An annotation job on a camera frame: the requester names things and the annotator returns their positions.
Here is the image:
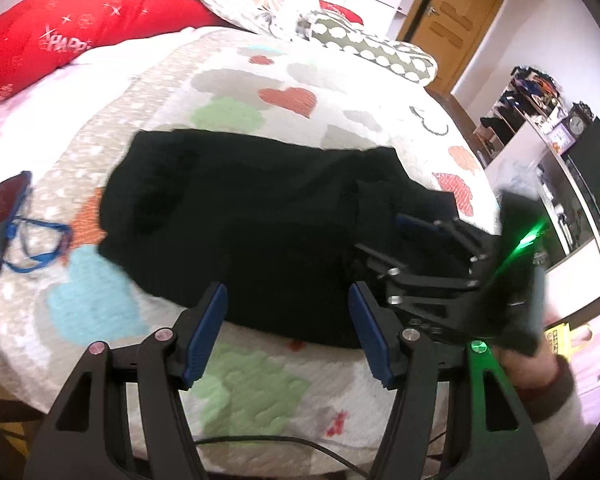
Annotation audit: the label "white cabinet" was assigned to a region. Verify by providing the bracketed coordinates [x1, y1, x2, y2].
[485, 125, 600, 311]

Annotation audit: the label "black pants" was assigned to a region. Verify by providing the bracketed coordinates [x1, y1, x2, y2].
[99, 129, 503, 351]

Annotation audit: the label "dark smartphone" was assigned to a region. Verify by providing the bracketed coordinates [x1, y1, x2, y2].
[0, 171, 33, 282]

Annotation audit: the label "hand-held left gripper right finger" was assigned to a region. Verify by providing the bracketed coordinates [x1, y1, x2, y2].
[347, 281, 551, 480]

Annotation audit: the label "green pillow with white pattern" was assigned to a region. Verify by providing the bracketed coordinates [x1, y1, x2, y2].
[297, 10, 439, 86]

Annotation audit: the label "red Happy bolster pillow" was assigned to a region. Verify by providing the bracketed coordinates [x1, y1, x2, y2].
[0, 0, 231, 114]

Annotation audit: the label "wooden door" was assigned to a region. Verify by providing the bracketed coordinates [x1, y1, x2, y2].
[397, 0, 511, 95]

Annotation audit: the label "patterned quilted bedspread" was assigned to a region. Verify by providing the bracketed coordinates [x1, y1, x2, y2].
[0, 27, 503, 477]

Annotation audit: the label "yellow box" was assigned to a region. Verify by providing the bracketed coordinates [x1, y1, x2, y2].
[544, 325, 574, 356]

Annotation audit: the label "person's right hand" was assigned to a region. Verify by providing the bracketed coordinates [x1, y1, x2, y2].
[495, 342, 561, 391]

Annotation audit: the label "white bed sheet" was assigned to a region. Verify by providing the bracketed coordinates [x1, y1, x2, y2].
[0, 35, 196, 171]

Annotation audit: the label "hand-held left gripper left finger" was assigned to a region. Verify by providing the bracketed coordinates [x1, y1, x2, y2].
[24, 281, 229, 480]

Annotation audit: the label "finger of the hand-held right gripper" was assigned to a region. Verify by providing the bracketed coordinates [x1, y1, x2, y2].
[355, 242, 482, 312]
[396, 212, 492, 267]

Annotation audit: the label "black cable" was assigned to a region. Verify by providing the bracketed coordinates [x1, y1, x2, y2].
[195, 435, 377, 479]

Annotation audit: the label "black table clock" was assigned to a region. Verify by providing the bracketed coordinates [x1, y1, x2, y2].
[565, 102, 595, 136]

